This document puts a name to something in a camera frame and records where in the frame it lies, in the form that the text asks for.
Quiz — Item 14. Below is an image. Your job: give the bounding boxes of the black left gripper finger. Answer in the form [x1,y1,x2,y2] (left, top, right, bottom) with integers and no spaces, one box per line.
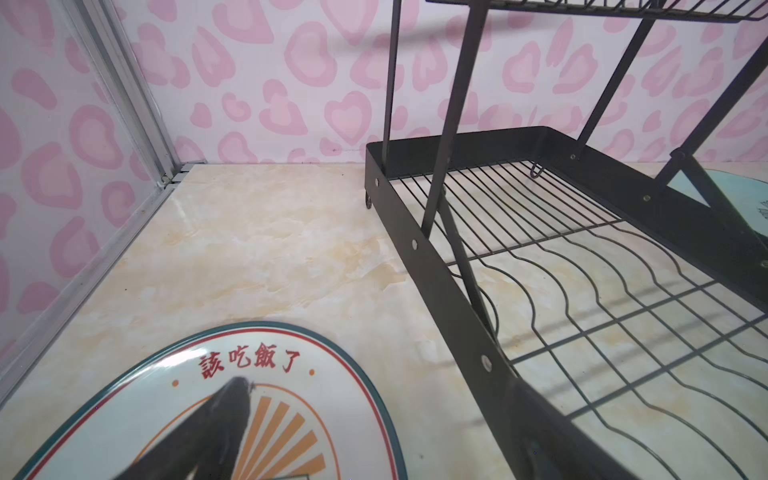
[118,377,251,479]

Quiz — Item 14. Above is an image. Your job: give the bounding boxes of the orange sunburst plate left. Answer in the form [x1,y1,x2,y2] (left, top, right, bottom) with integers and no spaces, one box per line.
[19,321,407,479]

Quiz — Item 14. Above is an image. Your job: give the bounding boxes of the light blue flower plate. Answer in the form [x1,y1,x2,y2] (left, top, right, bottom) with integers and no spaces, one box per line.
[669,169,768,237]

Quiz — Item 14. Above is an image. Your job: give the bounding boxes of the black wire dish rack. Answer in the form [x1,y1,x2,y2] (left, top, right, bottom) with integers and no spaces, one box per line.
[365,1,767,479]

